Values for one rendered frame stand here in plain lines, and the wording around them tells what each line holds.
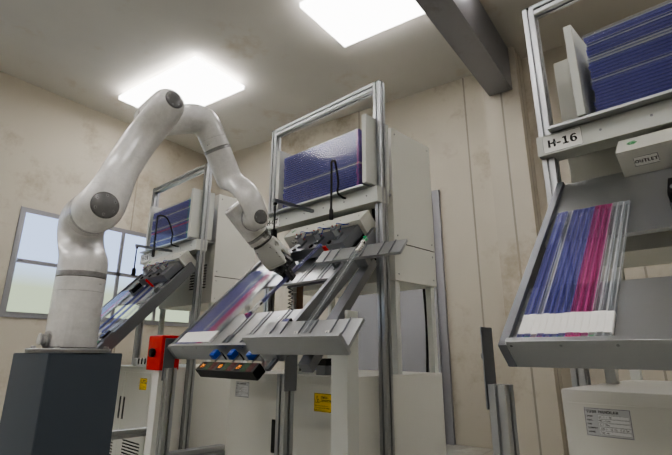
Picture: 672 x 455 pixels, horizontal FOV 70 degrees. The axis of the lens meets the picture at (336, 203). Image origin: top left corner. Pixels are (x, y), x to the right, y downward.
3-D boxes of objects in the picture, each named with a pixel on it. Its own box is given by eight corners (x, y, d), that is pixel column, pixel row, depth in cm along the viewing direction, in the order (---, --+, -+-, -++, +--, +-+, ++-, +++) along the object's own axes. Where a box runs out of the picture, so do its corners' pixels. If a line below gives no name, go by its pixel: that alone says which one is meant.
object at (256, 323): (277, 352, 154) (272, 345, 154) (176, 352, 198) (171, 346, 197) (309, 313, 168) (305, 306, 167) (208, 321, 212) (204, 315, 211)
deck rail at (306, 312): (283, 361, 153) (273, 346, 151) (279, 361, 154) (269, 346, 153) (381, 239, 203) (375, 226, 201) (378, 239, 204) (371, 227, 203)
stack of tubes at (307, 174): (359, 184, 205) (358, 127, 213) (282, 208, 239) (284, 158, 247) (378, 191, 213) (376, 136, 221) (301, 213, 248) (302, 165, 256)
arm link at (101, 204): (94, 245, 134) (115, 236, 122) (52, 223, 128) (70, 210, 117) (175, 118, 160) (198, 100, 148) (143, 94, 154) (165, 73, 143)
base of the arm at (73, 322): (47, 353, 107) (62, 270, 112) (10, 352, 117) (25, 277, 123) (125, 353, 122) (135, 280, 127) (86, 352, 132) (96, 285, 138)
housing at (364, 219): (375, 246, 202) (359, 219, 198) (297, 261, 234) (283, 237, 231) (383, 236, 207) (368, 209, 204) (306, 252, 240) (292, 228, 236)
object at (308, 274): (339, 287, 181) (332, 276, 180) (237, 299, 225) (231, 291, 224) (378, 239, 204) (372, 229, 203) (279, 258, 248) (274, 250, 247)
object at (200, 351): (279, 361, 154) (268, 344, 152) (177, 359, 198) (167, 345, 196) (281, 358, 155) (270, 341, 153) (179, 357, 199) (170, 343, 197)
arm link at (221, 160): (242, 136, 156) (276, 222, 158) (223, 148, 169) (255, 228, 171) (217, 143, 151) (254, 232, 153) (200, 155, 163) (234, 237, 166)
